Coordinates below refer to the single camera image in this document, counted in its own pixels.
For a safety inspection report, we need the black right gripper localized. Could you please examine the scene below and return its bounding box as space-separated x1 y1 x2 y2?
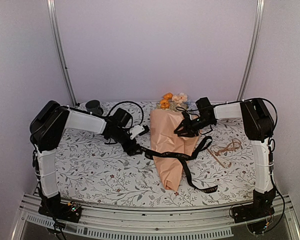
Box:
174 115 215 138

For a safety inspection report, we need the black printed ribbon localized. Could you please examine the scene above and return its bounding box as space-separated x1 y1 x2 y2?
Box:
140 136 218 194

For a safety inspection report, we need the peach wrapping paper sheet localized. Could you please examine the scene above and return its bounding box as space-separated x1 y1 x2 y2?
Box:
150 109 199 192

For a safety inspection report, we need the orange fake flower stem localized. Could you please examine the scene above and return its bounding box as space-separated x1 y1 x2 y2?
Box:
159 92 188 110

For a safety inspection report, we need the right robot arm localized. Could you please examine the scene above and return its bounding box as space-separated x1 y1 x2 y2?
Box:
174 97 278 218

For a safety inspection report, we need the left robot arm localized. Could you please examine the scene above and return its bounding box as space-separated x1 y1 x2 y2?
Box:
30 100 156 217

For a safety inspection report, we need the tan ribbon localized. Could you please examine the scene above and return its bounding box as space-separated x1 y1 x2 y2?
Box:
207 138 242 169

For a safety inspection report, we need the dark grey mug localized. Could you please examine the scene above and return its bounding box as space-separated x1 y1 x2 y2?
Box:
85 99 104 116

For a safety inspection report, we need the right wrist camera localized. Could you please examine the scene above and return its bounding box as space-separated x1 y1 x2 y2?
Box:
182 110 192 121

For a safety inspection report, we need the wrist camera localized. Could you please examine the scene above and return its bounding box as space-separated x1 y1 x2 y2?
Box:
128 125 150 140
182 110 192 121

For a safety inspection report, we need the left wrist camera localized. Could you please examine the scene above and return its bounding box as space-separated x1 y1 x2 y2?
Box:
128 125 150 140

